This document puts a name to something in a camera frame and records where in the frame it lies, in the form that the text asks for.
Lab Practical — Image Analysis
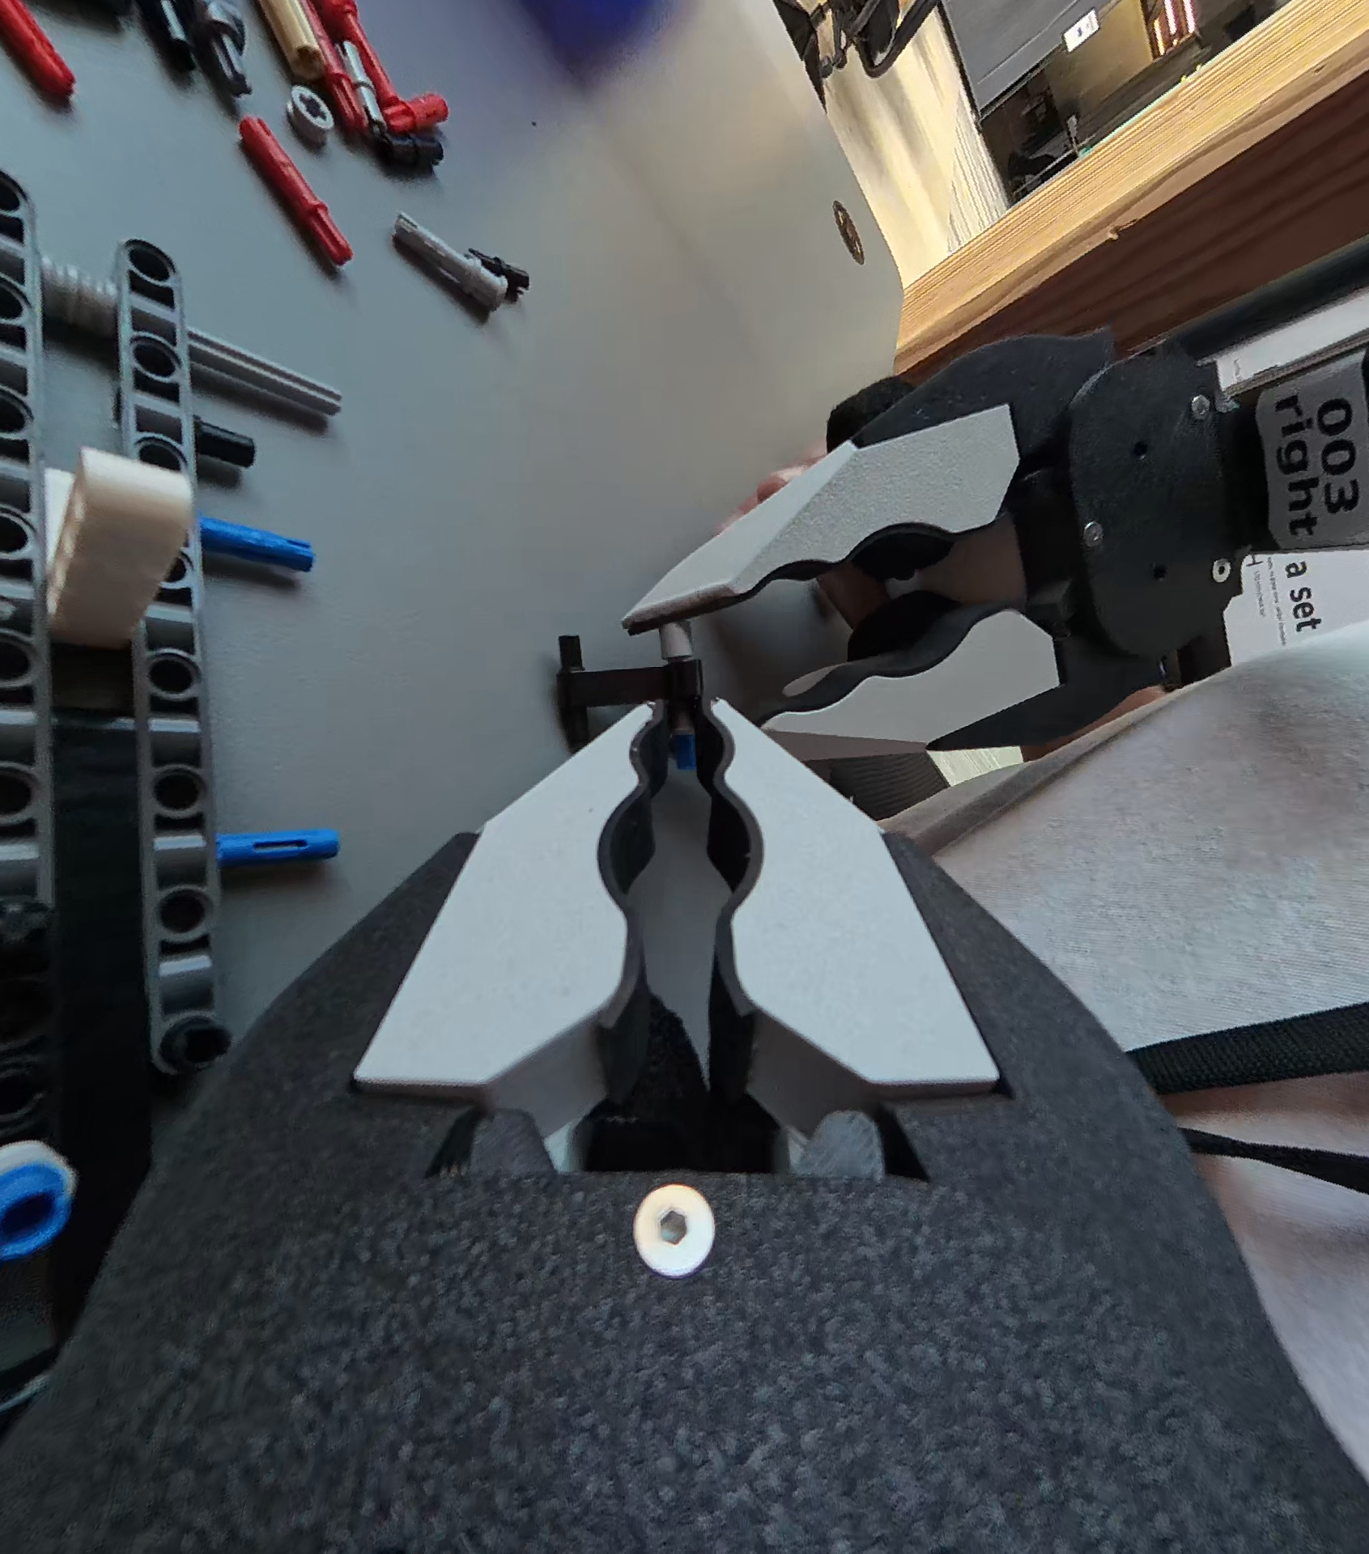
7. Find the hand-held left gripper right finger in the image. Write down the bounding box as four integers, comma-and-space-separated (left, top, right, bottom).
704, 693, 1004, 1171

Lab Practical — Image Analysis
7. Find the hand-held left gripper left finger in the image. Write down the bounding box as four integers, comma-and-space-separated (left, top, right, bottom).
352, 701, 673, 1171

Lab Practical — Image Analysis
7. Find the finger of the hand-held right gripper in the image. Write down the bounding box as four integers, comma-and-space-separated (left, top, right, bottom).
616, 409, 1020, 633
755, 596, 1072, 759

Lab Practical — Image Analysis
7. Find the black lego connector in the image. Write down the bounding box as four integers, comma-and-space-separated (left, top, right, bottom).
559, 633, 710, 744

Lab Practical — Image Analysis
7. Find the pile of small lego pieces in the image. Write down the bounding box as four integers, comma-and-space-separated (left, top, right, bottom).
0, 0, 533, 316

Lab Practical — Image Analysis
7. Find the person's right hand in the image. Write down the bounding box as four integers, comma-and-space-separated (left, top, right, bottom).
819, 557, 898, 633

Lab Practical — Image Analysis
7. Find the wooden ledge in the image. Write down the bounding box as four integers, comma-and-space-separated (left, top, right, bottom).
896, 0, 1369, 376

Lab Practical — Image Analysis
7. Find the black cabinet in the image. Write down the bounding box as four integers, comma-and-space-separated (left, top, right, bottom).
938, 0, 1243, 207

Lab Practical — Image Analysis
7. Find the black chair armrest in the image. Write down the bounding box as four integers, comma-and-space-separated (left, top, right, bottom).
773, 0, 941, 84

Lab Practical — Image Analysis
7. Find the black harness strap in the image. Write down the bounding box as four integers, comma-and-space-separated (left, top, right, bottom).
1122, 984, 1369, 1096
1179, 1126, 1369, 1228

